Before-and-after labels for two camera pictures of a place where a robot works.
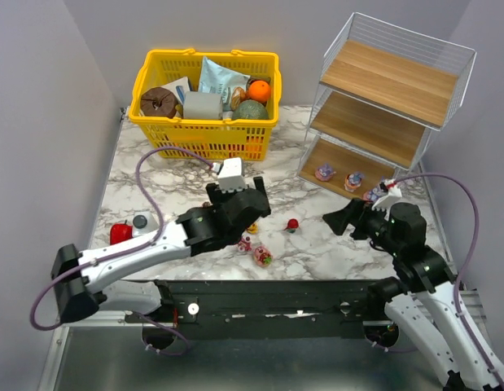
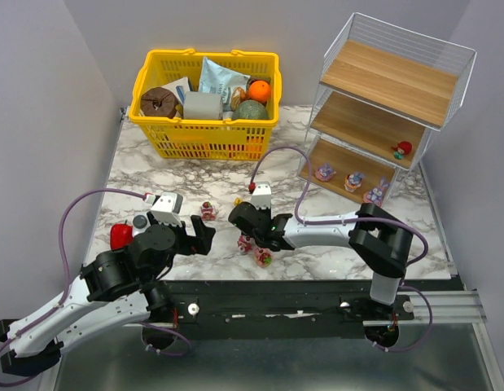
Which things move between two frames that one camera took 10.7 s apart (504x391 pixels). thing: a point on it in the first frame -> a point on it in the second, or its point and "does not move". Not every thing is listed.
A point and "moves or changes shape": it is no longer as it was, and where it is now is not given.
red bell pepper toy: [120, 232] does not move
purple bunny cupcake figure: [352, 181] does not move
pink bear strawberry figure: [245, 243] does not move
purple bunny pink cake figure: [325, 173] does not move
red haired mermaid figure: [292, 225] moves or changes shape
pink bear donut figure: [263, 257] does not move
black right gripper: [358, 216] -> [243, 220]
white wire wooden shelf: [383, 91] does not move
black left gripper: [237, 194] -> [193, 240]
